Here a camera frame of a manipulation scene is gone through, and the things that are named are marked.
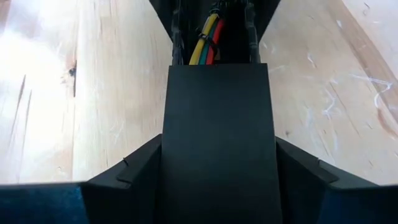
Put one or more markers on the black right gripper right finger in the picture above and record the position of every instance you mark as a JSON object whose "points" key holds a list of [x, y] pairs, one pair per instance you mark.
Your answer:
{"points": [[311, 199]]}

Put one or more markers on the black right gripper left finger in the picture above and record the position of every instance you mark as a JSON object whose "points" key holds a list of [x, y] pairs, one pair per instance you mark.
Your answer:
{"points": [[124, 199]]}

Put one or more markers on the black raceway cover strip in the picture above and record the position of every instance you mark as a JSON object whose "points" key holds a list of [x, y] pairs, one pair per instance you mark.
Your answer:
{"points": [[217, 140]]}

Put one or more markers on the black zip tie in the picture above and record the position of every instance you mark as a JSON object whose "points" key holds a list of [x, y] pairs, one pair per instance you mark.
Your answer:
{"points": [[206, 40]]}

